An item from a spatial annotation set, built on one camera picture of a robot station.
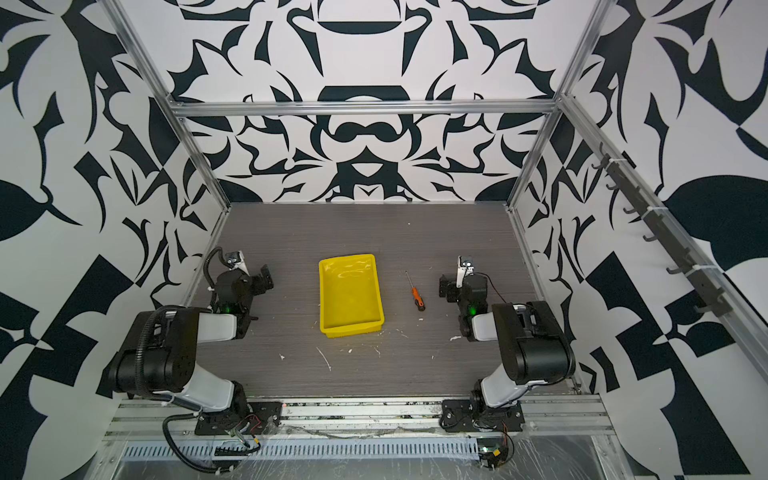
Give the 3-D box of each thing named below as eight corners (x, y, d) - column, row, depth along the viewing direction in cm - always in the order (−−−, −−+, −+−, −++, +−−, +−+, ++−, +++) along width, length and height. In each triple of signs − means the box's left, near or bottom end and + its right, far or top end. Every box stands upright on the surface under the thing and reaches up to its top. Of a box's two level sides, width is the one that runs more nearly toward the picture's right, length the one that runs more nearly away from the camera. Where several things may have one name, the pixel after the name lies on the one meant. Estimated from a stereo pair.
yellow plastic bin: (324, 342, 89) (319, 331, 83) (322, 271, 104) (318, 258, 98) (385, 332, 90) (385, 322, 84) (374, 264, 106) (373, 251, 100)
